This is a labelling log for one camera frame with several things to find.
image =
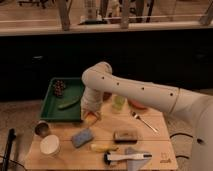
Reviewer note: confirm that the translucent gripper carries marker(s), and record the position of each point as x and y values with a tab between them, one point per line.
85	113

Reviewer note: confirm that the orange-red apple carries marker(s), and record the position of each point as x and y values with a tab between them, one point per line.
90	119

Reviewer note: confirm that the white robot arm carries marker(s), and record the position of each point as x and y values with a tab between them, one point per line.
192	107

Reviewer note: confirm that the translucent green cup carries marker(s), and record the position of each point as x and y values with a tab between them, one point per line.
118	102

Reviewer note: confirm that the white paper cup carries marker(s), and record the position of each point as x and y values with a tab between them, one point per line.
50	145

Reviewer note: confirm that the small metal cup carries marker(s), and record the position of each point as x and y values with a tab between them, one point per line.
42	129

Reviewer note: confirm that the dark brown bowl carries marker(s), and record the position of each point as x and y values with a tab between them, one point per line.
106	96

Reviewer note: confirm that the blue sponge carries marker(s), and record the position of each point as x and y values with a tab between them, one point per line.
82	137

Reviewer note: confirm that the green cucumber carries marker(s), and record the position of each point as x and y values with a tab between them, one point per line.
68	104

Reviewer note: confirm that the yellow banana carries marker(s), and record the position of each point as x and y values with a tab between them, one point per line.
103	148

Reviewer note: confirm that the silver fork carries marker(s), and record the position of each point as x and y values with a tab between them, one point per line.
136	116

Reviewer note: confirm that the orange bowl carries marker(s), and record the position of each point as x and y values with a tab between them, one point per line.
137	105

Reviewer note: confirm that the dark grape bunch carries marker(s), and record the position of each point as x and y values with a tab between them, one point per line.
58	88

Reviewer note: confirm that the green plastic tray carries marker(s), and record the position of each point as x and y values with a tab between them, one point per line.
74	89

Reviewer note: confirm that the black stand pole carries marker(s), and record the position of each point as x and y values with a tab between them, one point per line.
6	156

